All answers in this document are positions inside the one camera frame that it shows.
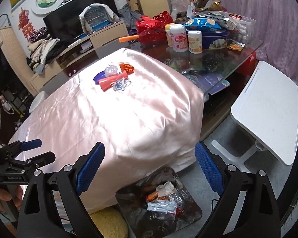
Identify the clear plastic bag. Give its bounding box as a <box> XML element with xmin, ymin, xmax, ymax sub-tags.
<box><xmin>164</xmin><ymin>190</ymin><xmax>185</xmax><ymax>204</ymax></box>

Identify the silver foil snack packet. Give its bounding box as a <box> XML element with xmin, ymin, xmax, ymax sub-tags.
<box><xmin>147</xmin><ymin>200</ymin><xmax>178</xmax><ymax>215</ymax></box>

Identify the red plush lantern ornament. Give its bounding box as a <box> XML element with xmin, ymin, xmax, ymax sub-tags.
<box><xmin>156</xmin><ymin>196</ymin><xmax>173</xmax><ymax>202</ymax></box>

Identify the orange tube bottle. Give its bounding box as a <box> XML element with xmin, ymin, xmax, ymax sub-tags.
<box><xmin>146</xmin><ymin>191</ymin><xmax>159</xmax><ymax>202</ymax></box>

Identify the black trash bin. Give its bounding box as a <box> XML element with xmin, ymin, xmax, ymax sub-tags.
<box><xmin>116</xmin><ymin>167</ymin><xmax>202</xmax><ymax>237</ymax></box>

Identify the person's left hand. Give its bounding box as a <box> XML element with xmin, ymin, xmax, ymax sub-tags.
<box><xmin>0</xmin><ymin>186</ymin><xmax>23</xmax><ymax>212</ymax></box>

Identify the white round stool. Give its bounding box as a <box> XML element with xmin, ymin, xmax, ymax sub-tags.
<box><xmin>29</xmin><ymin>91</ymin><xmax>47</xmax><ymax>114</ymax></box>

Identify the yellow cushion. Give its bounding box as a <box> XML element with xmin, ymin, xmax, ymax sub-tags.
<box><xmin>90</xmin><ymin>207</ymin><xmax>129</xmax><ymax>238</ymax></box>

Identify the red plastic wrapper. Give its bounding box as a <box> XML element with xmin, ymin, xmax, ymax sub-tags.
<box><xmin>98</xmin><ymin>71</ymin><xmax>128</xmax><ymax>91</ymax></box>

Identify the purple plastic lid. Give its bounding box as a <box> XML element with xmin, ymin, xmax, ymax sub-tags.
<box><xmin>93</xmin><ymin>71</ymin><xmax>106</xmax><ymax>84</ymax></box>

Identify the pile of clothes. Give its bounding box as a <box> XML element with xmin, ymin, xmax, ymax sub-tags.
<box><xmin>26</xmin><ymin>27</ymin><xmax>60</xmax><ymax>75</ymax></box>

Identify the white folding side table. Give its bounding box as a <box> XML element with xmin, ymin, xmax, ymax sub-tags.
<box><xmin>212</xmin><ymin>61</ymin><xmax>298</xmax><ymax>172</ymax></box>

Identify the beige TV cabinet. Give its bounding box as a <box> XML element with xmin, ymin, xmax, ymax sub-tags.
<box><xmin>30</xmin><ymin>20</ymin><xmax>128</xmax><ymax>92</ymax></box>

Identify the pink satin tablecloth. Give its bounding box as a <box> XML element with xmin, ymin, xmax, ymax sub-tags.
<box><xmin>12</xmin><ymin>48</ymin><xmax>204</xmax><ymax>213</ymax></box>

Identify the orange crumpled paper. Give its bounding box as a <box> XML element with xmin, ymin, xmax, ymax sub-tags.
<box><xmin>119</xmin><ymin>63</ymin><xmax>134</xmax><ymax>75</ymax></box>

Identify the black television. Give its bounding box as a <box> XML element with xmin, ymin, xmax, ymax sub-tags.
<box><xmin>43</xmin><ymin>0</ymin><xmax>118</xmax><ymax>39</ymax></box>

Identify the purple booklet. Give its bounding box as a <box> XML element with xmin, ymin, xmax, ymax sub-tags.
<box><xmin>197</xmin><ymin>72</ymin><xmax>230</xmax><ymax>95</ymax></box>

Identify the covered bird cage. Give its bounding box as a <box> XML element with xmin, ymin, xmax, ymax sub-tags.
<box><xmin>78</xmin><ymin>3</ymin><xmax>119</xmax><ymax>35</ymax></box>

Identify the red cutout lantern basket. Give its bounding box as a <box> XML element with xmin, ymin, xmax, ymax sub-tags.
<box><xmin>135</xmin><ymin>11</ymin><xmax>173</xmax><ymax>45</ymax></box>

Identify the yellow snack sachet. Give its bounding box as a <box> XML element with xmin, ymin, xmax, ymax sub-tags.
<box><xmin>227</xmin><ymin>39</ymin><xmax>245</xmax><ymax>52</ymax></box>

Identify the yellow-capped bottle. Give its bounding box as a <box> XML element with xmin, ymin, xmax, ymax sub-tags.
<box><xmin>165</xmin><ymin>23</ymin><xmax>175</xmax><ymax>47</ymax></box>

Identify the blue cookie tin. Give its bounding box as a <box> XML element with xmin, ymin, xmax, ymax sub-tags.
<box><xmin>202</xmin><ymin>29</ymin><xmax>230</xmax><ymax>49</ymax></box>

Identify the white bottle pink label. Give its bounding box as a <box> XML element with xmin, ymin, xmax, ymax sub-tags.
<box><xmin>169</xmin><ymin>24</ymin><xmax>188</xmax><ymax>53</ymax></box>

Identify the white bottle orange label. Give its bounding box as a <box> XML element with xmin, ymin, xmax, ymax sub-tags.
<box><xmin>188</xmin><ymin>30</ymin><xmax>203</xmax><ymax>54</ymax></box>

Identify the clear bag of snacks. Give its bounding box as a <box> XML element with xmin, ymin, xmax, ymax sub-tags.
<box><xmin>228</xmin><ymin>13</ymin><xmax>256</xmax><ymax>44</ymax></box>

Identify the purple curtain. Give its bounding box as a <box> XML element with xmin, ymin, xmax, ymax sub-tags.
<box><xmin>219</xmin><ymin>0</ymin><xmax>298</xmax><ymax>85</ymax></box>

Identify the blue chip bag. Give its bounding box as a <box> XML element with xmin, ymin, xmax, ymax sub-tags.
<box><xmin>184</xmin><ymin>18</ymin><xmax>222</xmax><ymax>32</ymax></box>

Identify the red paper wall decoration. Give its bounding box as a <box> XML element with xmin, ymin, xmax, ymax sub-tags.
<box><xmin>18</xmin><ymin>8</ymin><xmax>35</xmax><ymax>41</ymax></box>

